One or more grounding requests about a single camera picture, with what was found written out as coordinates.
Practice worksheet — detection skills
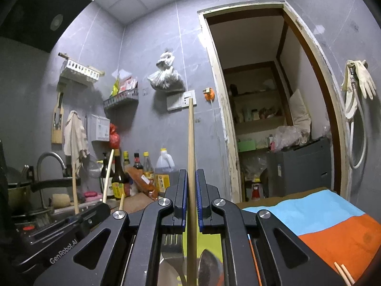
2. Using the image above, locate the wooden chopstick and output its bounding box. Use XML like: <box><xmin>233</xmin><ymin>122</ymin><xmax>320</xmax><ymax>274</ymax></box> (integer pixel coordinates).
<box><xmin>187</xmin><ymin>98</ymin><xmax>198</xmax><ymax>285</ymax></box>
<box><xmin>341</xmin><ymin>264</ymin><xmax>355</xmax><ymax>285</ymax></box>
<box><xmin>334</xmin><ymin>262</ymin><xmax>352</xmax><ymax>286</ymax></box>
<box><xmin>102</xmin><ymin>149</ymin><xmax>114</xmax><ymax>203</ymax></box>

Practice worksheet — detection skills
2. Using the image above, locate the ornate silver fork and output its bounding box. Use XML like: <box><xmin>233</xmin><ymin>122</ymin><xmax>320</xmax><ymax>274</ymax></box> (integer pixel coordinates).
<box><xmin>161</xmin><ymin>234</ymin><xmax>187</xmax><ymax>285</ymax></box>

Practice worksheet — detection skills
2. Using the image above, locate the chrome kitchen faucet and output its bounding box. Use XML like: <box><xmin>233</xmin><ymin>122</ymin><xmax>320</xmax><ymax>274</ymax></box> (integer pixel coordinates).
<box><xmin>33</xmin><ymin>152</ymin><xmax>68</xmax><ymax>209</ymax></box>

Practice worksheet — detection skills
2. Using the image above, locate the black cooking pan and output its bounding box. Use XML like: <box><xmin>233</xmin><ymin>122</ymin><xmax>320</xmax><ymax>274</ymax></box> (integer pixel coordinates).
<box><xmin>8</xmin><ymin>177</ymin><xmax>72</xmax><ymax>209</ymax></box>

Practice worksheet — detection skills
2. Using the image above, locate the silver spoon by chopsticks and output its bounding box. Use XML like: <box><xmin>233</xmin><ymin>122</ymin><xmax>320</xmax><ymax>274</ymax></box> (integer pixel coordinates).
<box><xmin>198</xmin><ymin>249</ymin><xmax>224</xmax><ymax>286</ymax></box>

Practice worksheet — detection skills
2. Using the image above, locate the large oil jug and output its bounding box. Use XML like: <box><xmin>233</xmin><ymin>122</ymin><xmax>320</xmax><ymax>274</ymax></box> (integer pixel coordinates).
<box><xmin>154</xmin><ymin>148</ymin><xmax>178</xmax><ymax>196</ymax></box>

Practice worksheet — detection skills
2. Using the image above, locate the green box on shelf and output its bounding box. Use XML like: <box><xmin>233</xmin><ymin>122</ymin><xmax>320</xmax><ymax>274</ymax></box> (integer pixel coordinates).
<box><xmin>238</xmin><ymin>140</ymin><xmax>256</xmax><ymax>152</ymax></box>

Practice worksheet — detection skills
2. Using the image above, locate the dark soy sauce bottle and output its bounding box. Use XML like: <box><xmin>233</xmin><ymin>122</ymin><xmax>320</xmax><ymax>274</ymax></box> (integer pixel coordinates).
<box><xmin>112</xmin><ymin>149</ymin><xmax>128</xmax><ymax>199</ymax></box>

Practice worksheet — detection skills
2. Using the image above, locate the orange snack packet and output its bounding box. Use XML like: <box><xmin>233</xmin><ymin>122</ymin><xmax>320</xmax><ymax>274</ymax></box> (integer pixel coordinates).
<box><xmin>127</xmin><ymin>167</ymin><xmax>158</xmax><ymax>201</ymax></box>

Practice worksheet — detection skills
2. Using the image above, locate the dark bottle yellow cap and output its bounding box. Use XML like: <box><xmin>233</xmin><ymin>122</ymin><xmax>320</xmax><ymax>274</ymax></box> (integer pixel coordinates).
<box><xmin>101</xmin><ymin>152</ymin><xmax>115</xmax><ymax>199</ymax></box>

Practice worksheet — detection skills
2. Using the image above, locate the grey cabinet in doorway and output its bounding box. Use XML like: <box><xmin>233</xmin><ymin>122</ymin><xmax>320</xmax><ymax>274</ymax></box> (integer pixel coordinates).
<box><xmin>267</xmin><ymin>137</ymin><xmax>332</xmax><ymax>197</ymax></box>

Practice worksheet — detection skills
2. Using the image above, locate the clear plastic bag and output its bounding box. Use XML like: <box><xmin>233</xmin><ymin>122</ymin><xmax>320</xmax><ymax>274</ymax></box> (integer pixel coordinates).
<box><xmin>271</xmin><ymin>126</ymin><xmax>310</xmax><ymax>152</ymax></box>

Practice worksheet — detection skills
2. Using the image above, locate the hanging beige cloth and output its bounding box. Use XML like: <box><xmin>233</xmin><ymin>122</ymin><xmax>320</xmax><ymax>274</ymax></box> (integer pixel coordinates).
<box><xmin>63</xmin><ymin>110</ymin><xmax>90</xmax><ymax>175</ymax></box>

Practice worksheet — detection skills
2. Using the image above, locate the wooden knife holder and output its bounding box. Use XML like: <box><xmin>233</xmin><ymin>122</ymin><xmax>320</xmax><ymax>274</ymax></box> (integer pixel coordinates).
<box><xmin>51</xmin><ymin>92</ymin><xmax>64</xmax><ymax>145</ymax></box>

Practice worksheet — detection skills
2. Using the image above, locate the multicolour striped towel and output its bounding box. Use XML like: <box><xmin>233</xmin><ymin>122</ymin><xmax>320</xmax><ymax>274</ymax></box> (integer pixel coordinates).
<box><xmin>239</xmin><ymin>189</ymin><xmax>380</xmax><ymax>285</ymax></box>

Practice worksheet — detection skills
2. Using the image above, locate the red plastic bag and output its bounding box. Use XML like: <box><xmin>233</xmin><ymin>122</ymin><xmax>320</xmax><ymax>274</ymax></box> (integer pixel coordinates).
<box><xmin>109</xmin><ymin>123</ymin><xmax>120</xmax><ymax>149</ymax></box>

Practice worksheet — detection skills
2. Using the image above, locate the white rubber glove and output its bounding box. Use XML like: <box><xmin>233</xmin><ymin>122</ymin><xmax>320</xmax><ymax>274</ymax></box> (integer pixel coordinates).
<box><xmin>355</xmin><ymin>60</ymin><xmax>376</xmax><ymax>100</ymax></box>

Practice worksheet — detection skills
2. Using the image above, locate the black range hood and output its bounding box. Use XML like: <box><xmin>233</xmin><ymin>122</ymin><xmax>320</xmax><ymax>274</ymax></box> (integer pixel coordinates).
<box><xmin>1</xmin><ymin>0</ymin><xmax>94</xmax><ymax>52</ymax></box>

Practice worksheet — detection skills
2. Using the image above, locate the orange wall hook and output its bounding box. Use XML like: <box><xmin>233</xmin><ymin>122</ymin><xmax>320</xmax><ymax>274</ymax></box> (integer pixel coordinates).
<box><xmin>203</xmin><ymin>87</ymin><xmax>215</xmax><ymax>102</ymax></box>

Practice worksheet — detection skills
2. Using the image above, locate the white wall socket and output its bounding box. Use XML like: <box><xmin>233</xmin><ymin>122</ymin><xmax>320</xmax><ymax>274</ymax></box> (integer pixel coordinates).
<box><xmin>167</xmin><ymin>90</ymin><xmax>197</xmax><ymax>111</ymax></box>

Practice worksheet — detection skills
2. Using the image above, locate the white wall box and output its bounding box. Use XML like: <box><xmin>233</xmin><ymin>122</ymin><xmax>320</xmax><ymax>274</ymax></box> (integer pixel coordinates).
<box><xmin>90</xmin><ymin>114</ymin><xmax>110</xmax><ymax>142</ymax></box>

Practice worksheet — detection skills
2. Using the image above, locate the plastic bag on wall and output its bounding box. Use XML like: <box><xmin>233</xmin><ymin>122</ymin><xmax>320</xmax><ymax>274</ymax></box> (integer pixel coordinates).
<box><xmin>147</xmin><ymin>51</ymin><xmax>185</xmax><ymax>93</ymax></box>

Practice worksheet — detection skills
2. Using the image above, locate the grey wall basket shelf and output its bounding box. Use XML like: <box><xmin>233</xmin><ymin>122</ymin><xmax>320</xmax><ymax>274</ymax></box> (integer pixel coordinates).
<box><xmin>103</xmin><ymin>77</ymin><xmax>139</xmax><ymax>110</ymax></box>

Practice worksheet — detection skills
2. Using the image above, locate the wooden door frame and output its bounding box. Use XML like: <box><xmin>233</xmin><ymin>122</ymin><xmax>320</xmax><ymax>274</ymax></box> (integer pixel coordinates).
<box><xmin>199</xmin><ymin>1</ymin><xmax>350</xmax><ymax>202</ymax></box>

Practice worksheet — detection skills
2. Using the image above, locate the white wall rack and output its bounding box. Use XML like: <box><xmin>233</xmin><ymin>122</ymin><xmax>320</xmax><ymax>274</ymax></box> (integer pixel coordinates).
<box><xmin>58</xmin><ymin>52</ymin><xmax>105</xmax><ymax>86</ymax></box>

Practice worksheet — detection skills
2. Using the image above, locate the white hose on wall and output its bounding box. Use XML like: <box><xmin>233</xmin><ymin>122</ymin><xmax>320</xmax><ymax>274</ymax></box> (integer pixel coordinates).
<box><xmin>341</xmin><ymin>59</ymin><xmax>368</xmax><ymax>170</ymax></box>

